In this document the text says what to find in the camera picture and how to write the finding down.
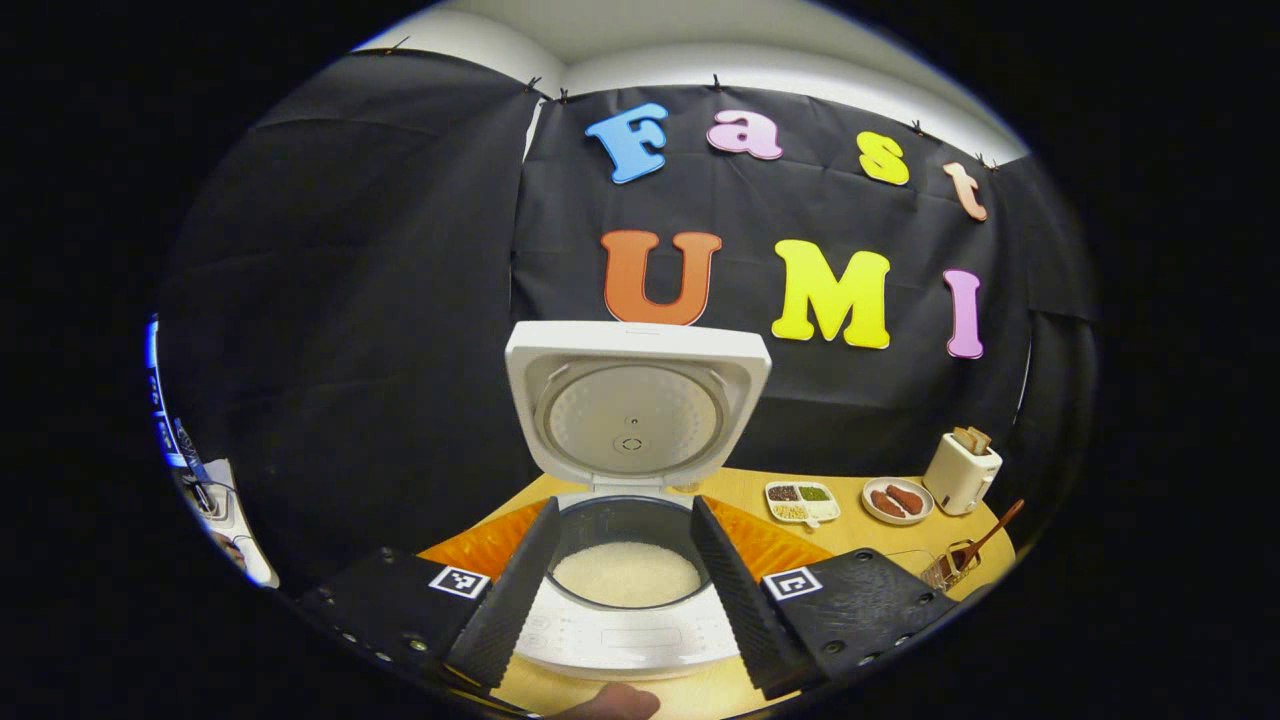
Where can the white rice cooker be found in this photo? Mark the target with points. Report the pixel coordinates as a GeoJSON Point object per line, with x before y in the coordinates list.
{"type": "Point", "coordinates": [630, 420]}

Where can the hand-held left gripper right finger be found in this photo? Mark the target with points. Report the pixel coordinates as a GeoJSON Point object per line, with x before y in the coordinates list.
{"type": "Point", "coordinates": [745, 610]}

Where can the white divided grain dish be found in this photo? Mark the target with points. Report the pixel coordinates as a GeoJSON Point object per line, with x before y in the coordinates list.
{"type": "Point", "coordinates": [802, 502]}

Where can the white round plate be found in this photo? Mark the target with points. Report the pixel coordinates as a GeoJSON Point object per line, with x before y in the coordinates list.
{"type": "Point", "coordinates": [875, 512]}

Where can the white toaster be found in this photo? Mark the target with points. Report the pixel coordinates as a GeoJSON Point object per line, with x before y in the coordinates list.
{"type": "Point", "coordinates": [958, 475]}

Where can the computer monitor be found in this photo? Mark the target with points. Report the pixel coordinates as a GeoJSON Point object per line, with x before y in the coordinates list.
{"type": "Point", "coordinates": [153, 390]}

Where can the brown meat piece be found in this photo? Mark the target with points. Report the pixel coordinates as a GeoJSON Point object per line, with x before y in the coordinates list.
{"type": "Point", "coordinates": [886, 504]}
{"type": "Point", "coordinates": [905, 498]}

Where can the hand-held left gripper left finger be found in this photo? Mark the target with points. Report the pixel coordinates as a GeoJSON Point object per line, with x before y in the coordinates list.
{"type": "Point", "coordinates": [500, 610]}

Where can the white side desk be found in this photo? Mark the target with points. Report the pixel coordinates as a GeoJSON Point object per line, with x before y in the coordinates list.
{"type": "Point", "coordinates": [245, 550]}

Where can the black backdrop cloth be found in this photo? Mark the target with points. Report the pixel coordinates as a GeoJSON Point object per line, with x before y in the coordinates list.
{"type": "Point", "coordinates": [400, 300]}

